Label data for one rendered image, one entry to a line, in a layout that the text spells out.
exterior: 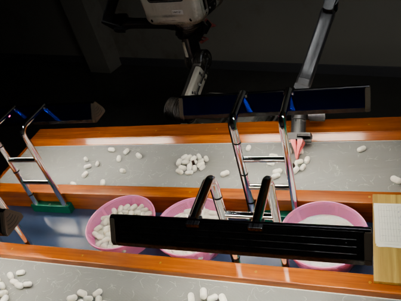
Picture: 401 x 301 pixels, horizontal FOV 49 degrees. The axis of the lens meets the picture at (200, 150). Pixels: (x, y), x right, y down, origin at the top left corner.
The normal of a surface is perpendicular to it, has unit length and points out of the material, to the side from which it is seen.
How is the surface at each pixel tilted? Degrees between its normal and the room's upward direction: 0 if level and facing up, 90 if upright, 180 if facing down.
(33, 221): 0
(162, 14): 90
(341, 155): 0
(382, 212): 0
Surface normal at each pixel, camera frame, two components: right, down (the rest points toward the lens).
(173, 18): -0.49, 0.62
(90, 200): -0.28, 0.63
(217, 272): -0.24, -0.78
